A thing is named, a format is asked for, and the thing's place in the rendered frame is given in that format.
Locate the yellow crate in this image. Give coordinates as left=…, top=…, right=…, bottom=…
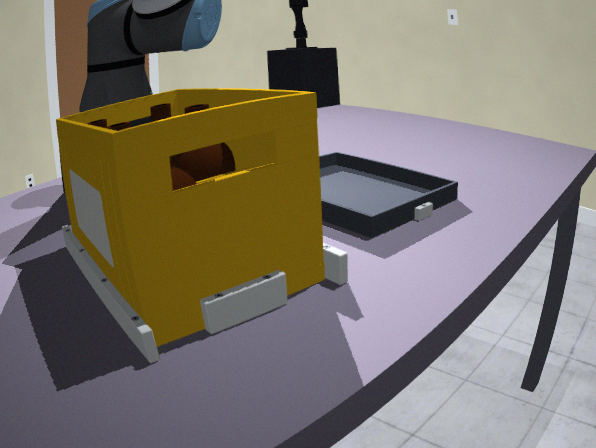
left=56, top=88, right=325, bottom=347

